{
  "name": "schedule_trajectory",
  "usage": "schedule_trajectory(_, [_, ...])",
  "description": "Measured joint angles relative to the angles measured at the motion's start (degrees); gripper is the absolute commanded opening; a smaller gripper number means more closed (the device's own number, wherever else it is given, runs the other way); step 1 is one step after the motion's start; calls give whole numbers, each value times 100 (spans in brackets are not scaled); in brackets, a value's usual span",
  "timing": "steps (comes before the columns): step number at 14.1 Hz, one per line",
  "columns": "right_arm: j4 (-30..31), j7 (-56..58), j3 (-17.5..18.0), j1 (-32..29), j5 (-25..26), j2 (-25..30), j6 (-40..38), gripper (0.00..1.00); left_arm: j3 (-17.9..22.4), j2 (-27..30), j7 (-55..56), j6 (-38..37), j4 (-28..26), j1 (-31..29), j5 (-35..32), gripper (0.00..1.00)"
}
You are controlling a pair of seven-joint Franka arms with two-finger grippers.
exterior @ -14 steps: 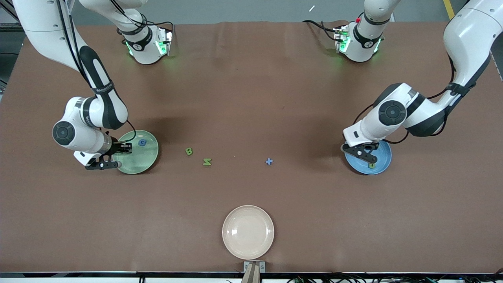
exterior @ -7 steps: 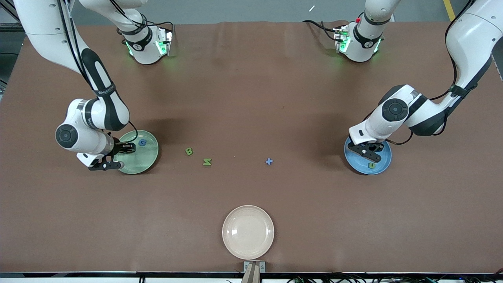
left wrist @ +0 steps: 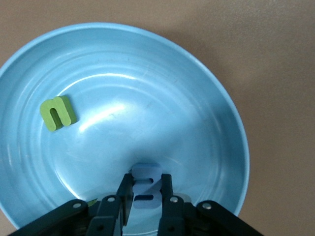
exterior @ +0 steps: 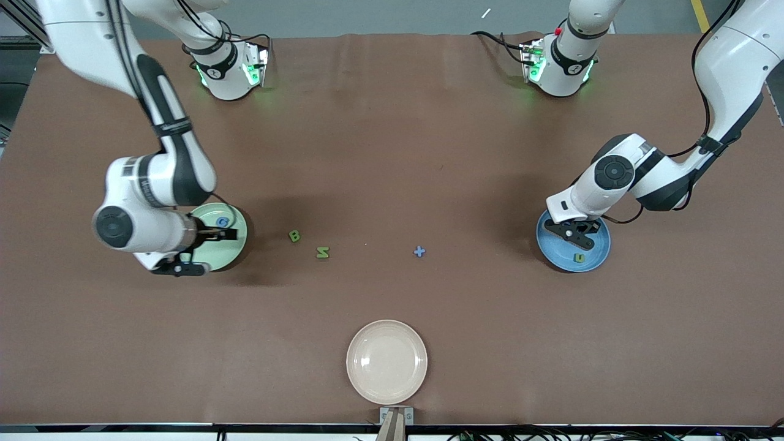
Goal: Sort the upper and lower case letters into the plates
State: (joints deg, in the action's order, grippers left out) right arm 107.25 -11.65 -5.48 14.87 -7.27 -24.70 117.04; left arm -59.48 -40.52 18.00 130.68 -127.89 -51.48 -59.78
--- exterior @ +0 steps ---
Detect aluminium frame post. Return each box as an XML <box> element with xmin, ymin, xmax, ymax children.
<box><xmin>0</xmin><ymin>0</ymin><xmax>60</xmax><ymax>55</ymax></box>

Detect tangled black cable bundle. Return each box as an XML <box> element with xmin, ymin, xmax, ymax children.
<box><xmin>446</xmin><ymin>418</ymin><xmax>784</xmax><ymax>441</ymax></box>

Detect brown table cover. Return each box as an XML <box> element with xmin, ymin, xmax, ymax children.
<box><xmin>0</xmin><ymin>32</ymin><xmax>784</xmax><ymax>426</ymax></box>

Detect blue plate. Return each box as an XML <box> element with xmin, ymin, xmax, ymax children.
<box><xmin>536</xmin><ymin>208</ymin><xmax>611</xmax><ymax>273</ymax></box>

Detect black left arm base cable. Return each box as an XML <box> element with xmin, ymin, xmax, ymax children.
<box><xmin>470</xmin><ymin>30</ymin><xmax>529</xmax><ymax>67</ymax></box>

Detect silver arm base connector box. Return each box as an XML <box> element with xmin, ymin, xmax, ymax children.
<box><xmin>242</xmin><ymin>46</ymin><xmax>271</xmax><ymax>87</ymax></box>
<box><xmin>519</xmin><ymin>40</ymin><xmax>546</xmax><ymax>84</ymax></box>

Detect black right arm base cable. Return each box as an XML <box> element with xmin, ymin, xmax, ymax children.
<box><xmin>208</xmin><ymin>18</ymin><xmax>274</xmax><ymax>69</ymax></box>

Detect green plate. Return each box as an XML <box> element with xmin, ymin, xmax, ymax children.
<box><xmin>184</xmin><ymin>202</ymin><xmax>248</xmax><ymax>272</ymax></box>

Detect black arm base cable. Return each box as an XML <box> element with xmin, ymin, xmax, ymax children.
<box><xmin>208</xmin><ymin>18</ymin><xmax>274</xmax><ymax>69</ymax></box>
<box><xmin>470</xmin><ymin>30</ymin><xmax>529</xmax><ymax>67</ymax></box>

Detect beige plate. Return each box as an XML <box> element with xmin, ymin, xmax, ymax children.
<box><xmin>346</xmin><ymin>319</ymin><xmax>428</xmax><ymax>405</ymax></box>

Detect black table edge rail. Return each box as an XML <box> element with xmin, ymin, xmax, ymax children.
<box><xmin>0</xmin><ymin>421</ymin><xmax>784</xmax><ymax>434</ymax></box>

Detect tan wooden strip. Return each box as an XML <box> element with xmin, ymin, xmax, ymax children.
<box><xmin>375</xmin><ymin>412</ymin><xmax>408</xmax><ymax>441</ymax></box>

